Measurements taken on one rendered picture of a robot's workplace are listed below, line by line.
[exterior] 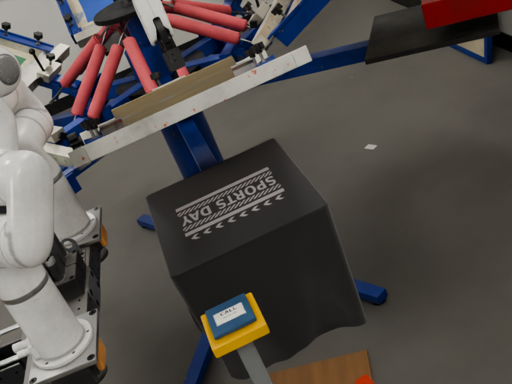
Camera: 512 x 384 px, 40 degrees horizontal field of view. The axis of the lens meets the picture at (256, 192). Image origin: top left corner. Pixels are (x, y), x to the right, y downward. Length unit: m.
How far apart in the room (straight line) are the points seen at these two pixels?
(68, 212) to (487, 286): 1.72
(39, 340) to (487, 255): 2.05
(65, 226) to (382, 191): 2.10
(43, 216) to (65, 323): 0.24
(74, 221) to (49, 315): 0.44
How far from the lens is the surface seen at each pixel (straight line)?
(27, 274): 1.34
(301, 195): 1.90
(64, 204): 1.75
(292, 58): 1.62
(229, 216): 1.94
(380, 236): 3.26
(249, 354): 1.64
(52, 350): 1.42
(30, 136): 1.68
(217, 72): 2.20
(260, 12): 2.74
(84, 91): 2.88
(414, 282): 2.98
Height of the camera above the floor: 1.94
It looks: 30 degrees down
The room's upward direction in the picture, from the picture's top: 23 degrees counter-clockwise
